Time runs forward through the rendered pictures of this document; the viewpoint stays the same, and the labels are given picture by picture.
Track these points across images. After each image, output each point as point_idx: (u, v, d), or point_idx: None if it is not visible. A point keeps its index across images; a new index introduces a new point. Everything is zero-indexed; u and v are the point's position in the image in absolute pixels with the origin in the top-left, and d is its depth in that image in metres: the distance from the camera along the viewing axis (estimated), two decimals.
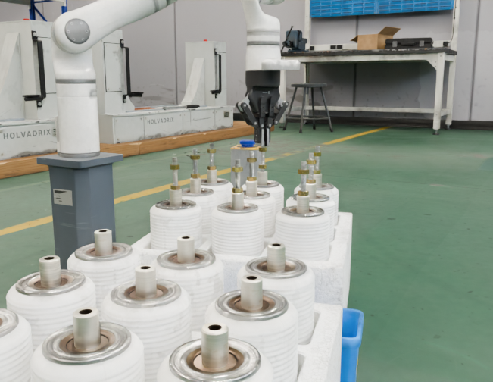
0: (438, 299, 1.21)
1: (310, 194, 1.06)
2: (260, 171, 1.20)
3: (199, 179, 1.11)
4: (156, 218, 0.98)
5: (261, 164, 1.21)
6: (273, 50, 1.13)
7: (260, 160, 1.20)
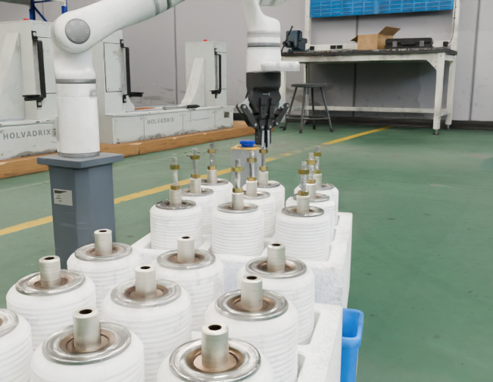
0: (438, 299, 1.21)
1: (310, 194, 1.06)
2: None
3: (199, 179, 1.11)
4: (156, 218, 0.98)
5: (259, 167, 1.20)
6: (273, 51, 1.13)
7: (264, 161, 1.20)
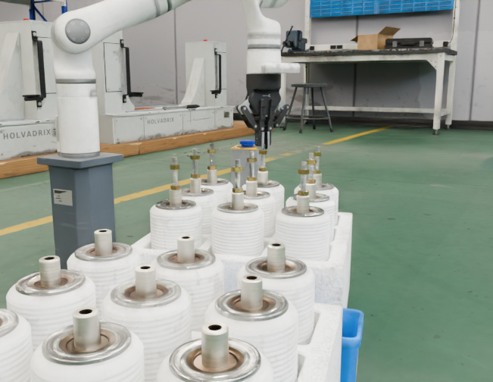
0: (438, 299, 1.21)
1: (310, 194, 1.06)
2: None
3: (199, 179, 1.11)
4: (156, 218, 0.98)
5: (264, 168, 1.20)
6: (273, 53, 1.13)
7: (264, 162, 1.21)
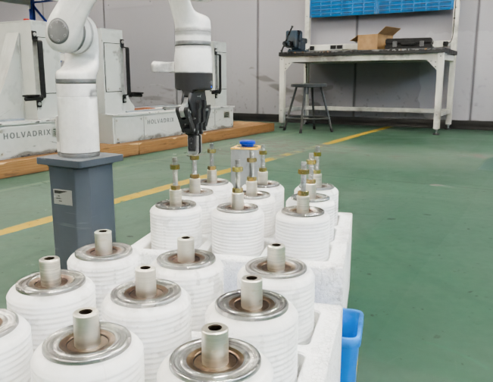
0: (438, 299, 1.21)
1: (310, 194, 1.06)
2: None
3: (198, 179, 1.11)
4: (156, 218, 0.98)
5: (258, 167, 1.21)
6: None
7: (263, 163, 1.20)
